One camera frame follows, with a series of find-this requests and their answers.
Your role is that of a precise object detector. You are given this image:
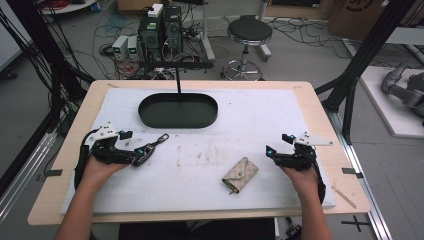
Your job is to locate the white floor platform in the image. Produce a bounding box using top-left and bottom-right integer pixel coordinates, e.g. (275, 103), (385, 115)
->
(359, 65), (424, 139)

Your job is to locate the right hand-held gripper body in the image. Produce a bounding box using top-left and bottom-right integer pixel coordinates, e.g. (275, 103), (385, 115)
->
(274, 131), (334, 172)

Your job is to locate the black car key with strap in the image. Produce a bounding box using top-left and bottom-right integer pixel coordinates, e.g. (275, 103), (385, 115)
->
(133, 133), (170, 168)

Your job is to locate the white box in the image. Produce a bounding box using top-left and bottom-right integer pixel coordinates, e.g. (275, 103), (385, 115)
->
(147, 3), (165, 19)

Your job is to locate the black metal frame post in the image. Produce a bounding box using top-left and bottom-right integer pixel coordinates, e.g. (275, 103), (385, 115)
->
(314, 0), (418, 145)

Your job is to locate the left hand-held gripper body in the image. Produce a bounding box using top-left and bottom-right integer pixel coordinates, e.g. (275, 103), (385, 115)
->
(84, 121), (136, 166)

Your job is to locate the aluminium rail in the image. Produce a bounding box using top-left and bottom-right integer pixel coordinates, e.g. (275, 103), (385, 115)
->
(327, 109), (394, 240)
(0, 130), (58, 223)

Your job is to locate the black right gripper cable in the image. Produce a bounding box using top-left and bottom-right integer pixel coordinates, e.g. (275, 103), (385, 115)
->
(309, 151), (327, 205)

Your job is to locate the white desk leg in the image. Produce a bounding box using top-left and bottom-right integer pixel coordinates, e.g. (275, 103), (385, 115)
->
(199, 0), (217, 62)
(259, 0), (273, 63)

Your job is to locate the white table mat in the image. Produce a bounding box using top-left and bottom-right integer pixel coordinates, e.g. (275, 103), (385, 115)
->
(60, 87), (336, 215)

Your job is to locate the person's left hand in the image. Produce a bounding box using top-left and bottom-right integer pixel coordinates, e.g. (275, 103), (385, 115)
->
(79, 155), (130, 194)

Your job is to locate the cardboard box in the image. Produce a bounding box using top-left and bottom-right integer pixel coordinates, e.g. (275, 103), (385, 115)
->
(327, 0), (392, 42)

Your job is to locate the white power supply unit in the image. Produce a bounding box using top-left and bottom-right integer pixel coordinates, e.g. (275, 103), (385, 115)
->
(127, 35), (140, 61)
(111, 34), (130, 60)

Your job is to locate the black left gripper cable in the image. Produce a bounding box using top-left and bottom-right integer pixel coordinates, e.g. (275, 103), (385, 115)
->
(73, 127), (102, 192)

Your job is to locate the beige key pouch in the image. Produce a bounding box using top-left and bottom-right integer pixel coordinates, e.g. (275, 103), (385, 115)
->
(221, 156), (260, 196)

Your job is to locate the bundle of black cables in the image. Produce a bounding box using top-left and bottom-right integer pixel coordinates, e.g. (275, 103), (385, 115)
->
(0, 0), (96, 134)

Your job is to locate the white round table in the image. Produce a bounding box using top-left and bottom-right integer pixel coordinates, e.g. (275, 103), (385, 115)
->
(39, 0), (98, 16)

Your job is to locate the black oval tray with stand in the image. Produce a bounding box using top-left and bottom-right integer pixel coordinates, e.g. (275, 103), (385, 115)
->
(137, 60), (220, 130)

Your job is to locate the black computer tower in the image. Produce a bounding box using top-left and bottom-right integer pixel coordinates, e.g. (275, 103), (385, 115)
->
(162, 5), (184, 57)
(137, 12), (165, 63)

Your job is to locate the thin wooden stick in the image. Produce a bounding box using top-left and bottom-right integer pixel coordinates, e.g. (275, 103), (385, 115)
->
(331, 185), (357, 210)

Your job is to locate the person's right hand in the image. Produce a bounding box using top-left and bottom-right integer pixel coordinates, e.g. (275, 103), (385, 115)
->
(279, 164), (320, 202)

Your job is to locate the black round stool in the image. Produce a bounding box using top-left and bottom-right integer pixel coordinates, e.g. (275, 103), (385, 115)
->
(221, 14), (274, 82)

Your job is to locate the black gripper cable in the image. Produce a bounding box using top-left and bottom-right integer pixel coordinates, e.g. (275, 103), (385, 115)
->
(309, 151), (327, 205)
(73, 127), (102, 192)

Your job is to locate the black tape cross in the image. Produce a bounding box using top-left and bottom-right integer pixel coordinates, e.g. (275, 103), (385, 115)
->
(340, 214), (371, 234)

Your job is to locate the person's dark clothing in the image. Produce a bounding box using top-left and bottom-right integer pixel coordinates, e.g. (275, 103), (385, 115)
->
(117, 217), (276, 240)

